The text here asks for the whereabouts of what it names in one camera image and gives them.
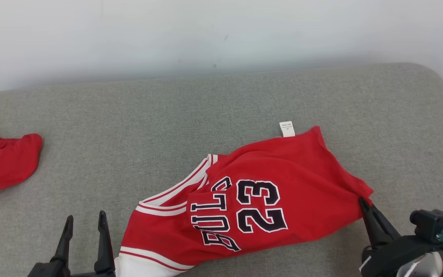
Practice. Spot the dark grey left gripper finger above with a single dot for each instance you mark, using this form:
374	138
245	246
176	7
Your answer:
104	254
64	246

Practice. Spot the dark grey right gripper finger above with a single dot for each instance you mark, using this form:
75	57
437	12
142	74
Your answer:
390	230
373	231

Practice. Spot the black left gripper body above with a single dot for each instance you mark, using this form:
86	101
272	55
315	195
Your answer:
48	270

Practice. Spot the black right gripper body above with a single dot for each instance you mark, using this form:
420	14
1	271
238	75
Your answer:
387	259

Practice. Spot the red basketball jersey white sleeves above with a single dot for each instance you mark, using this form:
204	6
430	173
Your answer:
302	181

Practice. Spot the red shorts white stripe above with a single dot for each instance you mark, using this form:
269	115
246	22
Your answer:
2	165

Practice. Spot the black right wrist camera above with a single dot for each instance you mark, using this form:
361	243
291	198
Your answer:
431	223

